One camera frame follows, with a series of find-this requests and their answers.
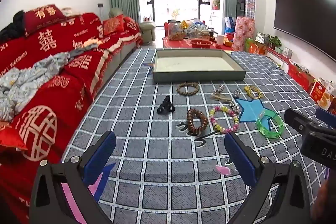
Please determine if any small red square cushion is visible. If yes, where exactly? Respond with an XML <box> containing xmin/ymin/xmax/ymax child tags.
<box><xmin>102</xmin><ymin>15</ymin><xmax>125</xmax><ymax>35</ymax></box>

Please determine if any large red printed pillow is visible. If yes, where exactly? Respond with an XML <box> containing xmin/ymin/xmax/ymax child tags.
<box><xmin>24</xmin><ymin>5</ymin><xmax>66</xmax><ymax>33</ymax></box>

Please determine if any sofa with red printed cover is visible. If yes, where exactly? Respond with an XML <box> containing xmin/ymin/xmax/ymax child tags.
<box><xmin>0</xmin><ymin>5</ymin><xmax>143</xmax><ymax>224</ymax></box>

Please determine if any green translucent bangle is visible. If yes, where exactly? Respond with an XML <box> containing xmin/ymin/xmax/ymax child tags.
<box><xmin>256</xmin><ymin>109</ymin><xmax>285</xmax><ymax>139</ymax></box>

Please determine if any coffee table with red cover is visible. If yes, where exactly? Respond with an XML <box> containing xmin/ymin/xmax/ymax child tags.
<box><xmin>162</xmin><ymin>35</ymin><xmax>234</xmax><ymax>51</ymax></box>

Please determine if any orange and green bag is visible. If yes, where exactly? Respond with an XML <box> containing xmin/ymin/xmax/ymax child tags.
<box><xmin>245</xmin><ymin>38</ymin><xmax>266</xmax><ymax>55</ymax></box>

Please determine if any pastel bead bracelet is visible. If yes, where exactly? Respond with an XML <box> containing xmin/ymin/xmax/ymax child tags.
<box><xmin>210</xmin><ymin>105</ymin><xmax>240</xmax><ymax>134</ymax></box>

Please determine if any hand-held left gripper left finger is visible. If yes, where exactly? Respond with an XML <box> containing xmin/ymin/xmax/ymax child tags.
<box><xmin>28</xmin><ymin>131</ymin><xmax>117</xmax><ymax>224</ymax></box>

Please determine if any brown spiral hair tie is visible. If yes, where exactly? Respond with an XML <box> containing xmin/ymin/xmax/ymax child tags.
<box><xmin>186</xmin><ymin>109</ymin><xmax>208</xmax><ymax>135</ymax></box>

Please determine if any potted green plant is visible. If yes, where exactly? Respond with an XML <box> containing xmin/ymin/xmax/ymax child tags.
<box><xmin>266</xmin><ymin>34</ymin><xmax>282</xmax><ymax>50</ymax></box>

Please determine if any black hair claw clip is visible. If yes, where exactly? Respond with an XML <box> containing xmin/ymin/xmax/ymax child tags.
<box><xmin>157</xmin><ymin>96</ymin><xmax>175</xmax><ymax>114</ymax></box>

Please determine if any shallow grey-green tray box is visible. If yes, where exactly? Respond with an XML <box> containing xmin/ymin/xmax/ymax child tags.
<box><xmin>153</xmin><ymin>49</ymin><xmax>247</xmax><ymax>83</ymax></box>

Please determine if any grey checked mat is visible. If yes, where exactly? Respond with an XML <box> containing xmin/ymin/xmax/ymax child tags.
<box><xmin>62</xmin><ymin>48</ymin><xmax>336</xmax><ymax>224</ymax></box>

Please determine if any orange and white snack box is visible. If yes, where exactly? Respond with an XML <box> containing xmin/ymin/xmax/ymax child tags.
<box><xmin>310</xmin><ymin>78</ymin><xmax>336</xmax><ymax>110</ymax></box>

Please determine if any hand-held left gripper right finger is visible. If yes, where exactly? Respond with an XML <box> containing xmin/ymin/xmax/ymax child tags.
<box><xmin>224</xmin><ymin>132</ymin><xmax>311</xmax><ymax>224</ymax></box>

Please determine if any blue and white bag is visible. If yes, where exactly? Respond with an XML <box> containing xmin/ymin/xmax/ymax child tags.
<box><xmin>224</xmin><ymin>16</ymin><xmax>237</xmax><ymax>34</ymax></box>

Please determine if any red patterned gift box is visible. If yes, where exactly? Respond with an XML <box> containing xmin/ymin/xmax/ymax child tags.
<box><xmin>232</xmin><ymin>17</ymin><xmax>256</xmax><ymax>51</ymax></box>

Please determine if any grey-blue floral blanket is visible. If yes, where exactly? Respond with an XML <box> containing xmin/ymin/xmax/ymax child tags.
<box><xmin>0</xmin><ymin>52</ymin><xmax>71</xmax><ymax>122</ymax></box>

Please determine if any red gift carton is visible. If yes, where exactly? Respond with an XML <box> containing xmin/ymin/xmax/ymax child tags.
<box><xmin>287</xmin><ymin>61</ymin><xmax>315</xmax><ymax>88</ymax></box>

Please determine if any bowl of nuts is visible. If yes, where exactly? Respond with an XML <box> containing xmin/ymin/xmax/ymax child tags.
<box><xmin>168</xmin><ymin>32</ymin><xmax>187</xmax><ymax>41</ymax></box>

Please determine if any gold knotted cord bracelet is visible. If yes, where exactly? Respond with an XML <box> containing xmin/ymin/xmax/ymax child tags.
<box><xmin>244</xmin><ymin>85</ymin><xmax>264</xmax><ymax>99</ymax></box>

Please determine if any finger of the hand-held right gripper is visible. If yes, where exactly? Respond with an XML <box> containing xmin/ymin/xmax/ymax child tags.
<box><xmin>316</xmin><ymin>107</ymin><xmax>336</xmax><ymax>130</ymax></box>
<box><xmin>284</xmin><ymin>109</ymin><xmax>326</xmax><ymax>136</ymax></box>

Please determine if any red plastic basket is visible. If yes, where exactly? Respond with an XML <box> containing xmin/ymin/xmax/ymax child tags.
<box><xmin>190</xmin><ymin>39</ymin><xmax>213</xmax><ymax>49</ymax></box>

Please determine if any person's right hand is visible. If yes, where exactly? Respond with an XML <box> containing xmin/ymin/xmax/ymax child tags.
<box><xmin>311</xmin><ymin>178</ymin><xmax>336</xmax><ymax>224</ymax></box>

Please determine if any black wall television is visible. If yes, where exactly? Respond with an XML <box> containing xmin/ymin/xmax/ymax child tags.
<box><xmin>273</xmin><ymin>0</ymin><xmax>336</xmax><ymax>62</ymax></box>

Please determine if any clear plastic jar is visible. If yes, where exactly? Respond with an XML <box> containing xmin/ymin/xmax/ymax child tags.
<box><xmin>168</xmin><ymin>22</ymin><xmax>181</xmax><ymax>35</ymax></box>

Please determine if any grey and white knotted cloth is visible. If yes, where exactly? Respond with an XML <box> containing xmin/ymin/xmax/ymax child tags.
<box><xmin>72</xmin><ymin>38</ymin><xmax>102</xmax><ymax>57</ymax></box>

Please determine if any brown braided bracelet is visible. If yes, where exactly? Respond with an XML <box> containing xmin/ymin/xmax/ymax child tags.
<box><xmin>177</xmin><ymin>82</ymin><xmax>199</xmax><ymax>96</ymax></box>

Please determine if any light green armchair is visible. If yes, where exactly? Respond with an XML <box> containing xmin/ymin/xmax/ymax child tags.
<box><xmin>109</xmin><ymin>8</ymin><xmax>156</xmax><ymax>45</ymax></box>

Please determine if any gold and silver keychain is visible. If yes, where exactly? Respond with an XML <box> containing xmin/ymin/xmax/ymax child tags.
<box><xmin>211</xmin><ymin>94</ymin><xmax>232</xmax><ymax>103</ymax></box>

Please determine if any black cloth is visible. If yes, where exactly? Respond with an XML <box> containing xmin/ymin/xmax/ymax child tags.
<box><xmin>0</xmin><ymin>10</ymin><xmax>25</xmax><ymax>41</ymax></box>

